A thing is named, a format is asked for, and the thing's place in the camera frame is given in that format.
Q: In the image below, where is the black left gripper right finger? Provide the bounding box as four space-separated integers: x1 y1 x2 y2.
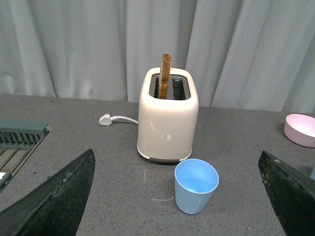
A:
258 150 315 236

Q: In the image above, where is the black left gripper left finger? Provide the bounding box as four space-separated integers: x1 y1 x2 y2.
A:
0 149 95 236

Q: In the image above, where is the grey green dish rack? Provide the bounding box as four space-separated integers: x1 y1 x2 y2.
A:
0 119 49 191

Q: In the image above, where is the light blue cup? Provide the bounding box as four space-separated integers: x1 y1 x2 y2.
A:
174 159 220 215

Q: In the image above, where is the white power cable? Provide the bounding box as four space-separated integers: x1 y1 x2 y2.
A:
110 116 139 124

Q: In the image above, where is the white power plug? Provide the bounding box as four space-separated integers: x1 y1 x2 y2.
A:
98 114 112 126

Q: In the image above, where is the brown toast slice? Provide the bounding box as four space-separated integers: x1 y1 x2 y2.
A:
158 54 171 99

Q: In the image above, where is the pink bowl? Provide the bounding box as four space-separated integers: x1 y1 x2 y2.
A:
284 114 315 148

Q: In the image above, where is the cream white toaster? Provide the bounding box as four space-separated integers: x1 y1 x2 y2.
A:
137 67 199 163

